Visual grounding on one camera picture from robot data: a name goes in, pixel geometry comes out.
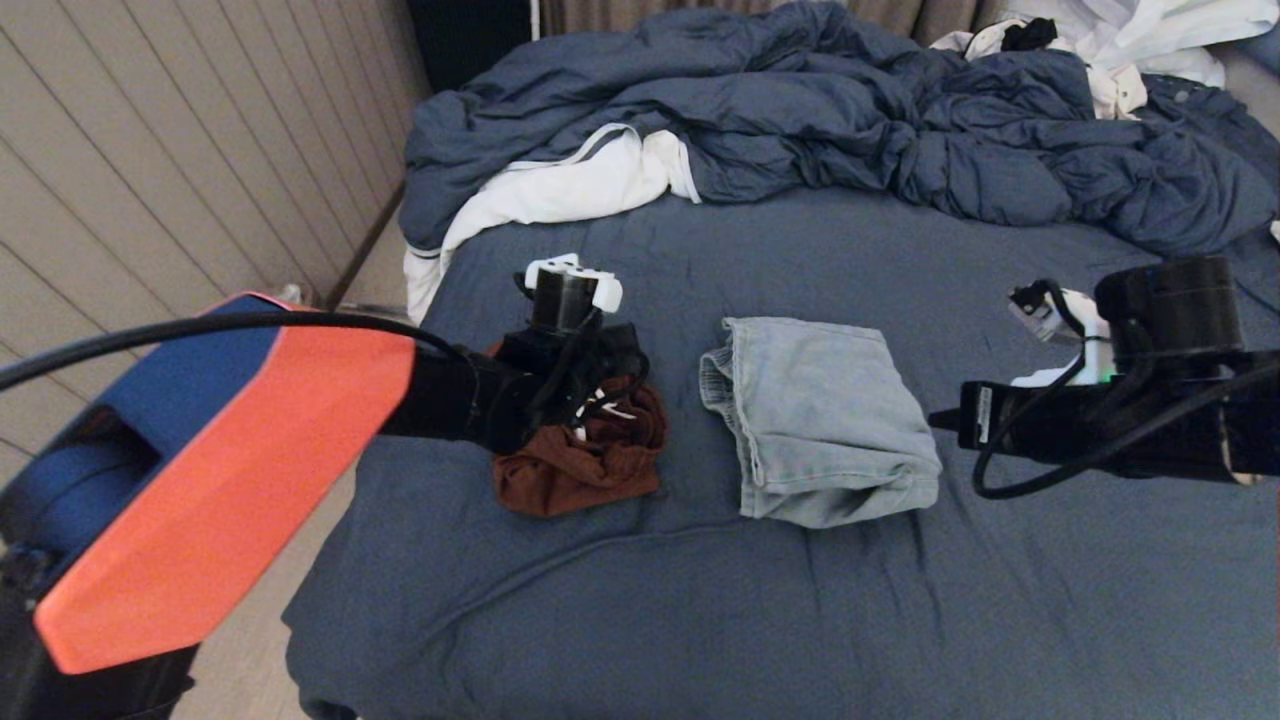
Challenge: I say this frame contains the rust brown drawstring shorts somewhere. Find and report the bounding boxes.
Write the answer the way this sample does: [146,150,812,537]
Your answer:
[490,340,669,518]

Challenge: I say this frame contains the light blue denim shorts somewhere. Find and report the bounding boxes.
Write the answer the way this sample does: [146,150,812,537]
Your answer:
[700,317,943,529]

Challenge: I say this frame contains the bed with blue sheet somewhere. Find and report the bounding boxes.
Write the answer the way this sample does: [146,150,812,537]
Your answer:
[283,185,1280,720]

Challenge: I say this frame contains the dark blue denim garment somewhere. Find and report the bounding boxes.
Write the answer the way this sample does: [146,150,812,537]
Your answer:
[1140,75,1280,156]

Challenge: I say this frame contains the dark blue crumpled duvet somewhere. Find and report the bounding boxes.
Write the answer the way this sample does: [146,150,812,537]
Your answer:
[400,3,1280,261]

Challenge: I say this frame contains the dark cabinet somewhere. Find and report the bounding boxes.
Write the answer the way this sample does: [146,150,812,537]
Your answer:
[407,0,533,96]

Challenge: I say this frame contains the beige curtain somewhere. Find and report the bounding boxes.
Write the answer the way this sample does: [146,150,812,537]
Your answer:
[540,0,1011,49]

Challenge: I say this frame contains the small black garment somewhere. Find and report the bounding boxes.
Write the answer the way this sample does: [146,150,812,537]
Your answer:
[1000,18,1058,53]

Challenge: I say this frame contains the white crumpled clothing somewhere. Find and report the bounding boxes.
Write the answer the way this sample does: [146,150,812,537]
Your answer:
[1000,0,1280,89]

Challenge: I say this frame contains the blue pillow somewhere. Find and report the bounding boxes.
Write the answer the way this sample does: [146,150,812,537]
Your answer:
[1235,20,1280,76]

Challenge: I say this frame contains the black and white left wrist camera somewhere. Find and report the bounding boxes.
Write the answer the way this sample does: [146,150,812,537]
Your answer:
[515,253,623,336]

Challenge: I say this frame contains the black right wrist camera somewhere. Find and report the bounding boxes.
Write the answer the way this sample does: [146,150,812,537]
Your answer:
[1008,255,1246,389]

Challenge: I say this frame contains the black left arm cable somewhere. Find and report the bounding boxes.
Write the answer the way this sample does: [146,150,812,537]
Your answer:
[0,312,463,393]

